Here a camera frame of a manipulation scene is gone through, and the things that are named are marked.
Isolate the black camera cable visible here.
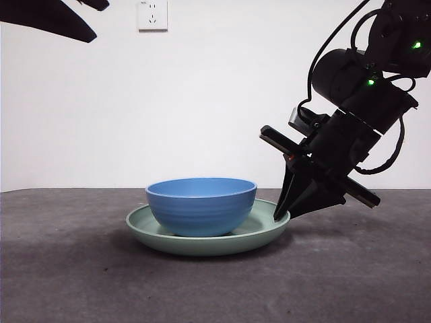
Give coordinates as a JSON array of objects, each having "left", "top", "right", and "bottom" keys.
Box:
[{"left": 306, "top": 0, "right": 371, "bottom": 106}]

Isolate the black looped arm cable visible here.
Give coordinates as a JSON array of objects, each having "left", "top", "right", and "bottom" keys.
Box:
[{"left": 356, "top": 114, "right": 405, "bottom": 175}]

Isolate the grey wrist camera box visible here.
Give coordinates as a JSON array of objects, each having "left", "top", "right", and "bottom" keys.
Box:
[{"left": 288, "top": 106, "right": 331, "bottom": 136}]

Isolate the blue ribbed bowl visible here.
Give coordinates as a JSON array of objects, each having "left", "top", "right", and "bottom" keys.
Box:
[{"left": 145, "top": 177, "right": 259, "bottom": 236}]

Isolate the pale green round plate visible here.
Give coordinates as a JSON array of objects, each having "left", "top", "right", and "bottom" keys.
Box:
[{"left": 125, "top": 198, "right": 291, "bottom": 257}]

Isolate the white wall power socket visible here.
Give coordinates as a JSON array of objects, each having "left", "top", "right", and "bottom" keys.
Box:
[{"left": 137, "top": 0, "right": 168, "bottom": 33}]

